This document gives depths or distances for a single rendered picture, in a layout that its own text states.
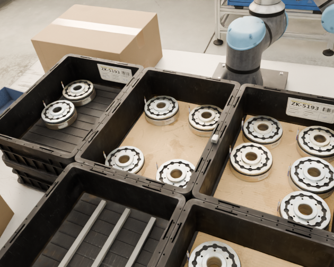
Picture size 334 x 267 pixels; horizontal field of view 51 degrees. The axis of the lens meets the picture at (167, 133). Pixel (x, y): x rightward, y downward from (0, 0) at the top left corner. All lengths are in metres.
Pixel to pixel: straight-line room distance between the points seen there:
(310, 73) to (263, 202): 0.72
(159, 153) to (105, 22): 0.68
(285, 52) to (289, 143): 1.94
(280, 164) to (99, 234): 0.47
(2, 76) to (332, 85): 2.52
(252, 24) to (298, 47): 1.79
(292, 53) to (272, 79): 1.55
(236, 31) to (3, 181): 0.87
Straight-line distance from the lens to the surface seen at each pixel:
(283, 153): 0.96
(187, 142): 0.97
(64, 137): 1.08
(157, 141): 0.99
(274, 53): 2.85
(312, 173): 0.91
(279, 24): 1.27
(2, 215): 1.10
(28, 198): 1.15
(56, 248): 0.86
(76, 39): 1.39
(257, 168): 0.88
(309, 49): 2.93
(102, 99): 1.18
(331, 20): 1.01
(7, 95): 1.54
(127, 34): 1.35
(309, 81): 1.41
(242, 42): 1.14
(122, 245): 0.82
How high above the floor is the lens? 1.53
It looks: 45 degrees down
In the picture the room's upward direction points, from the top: 9 degrees counter-clockwise
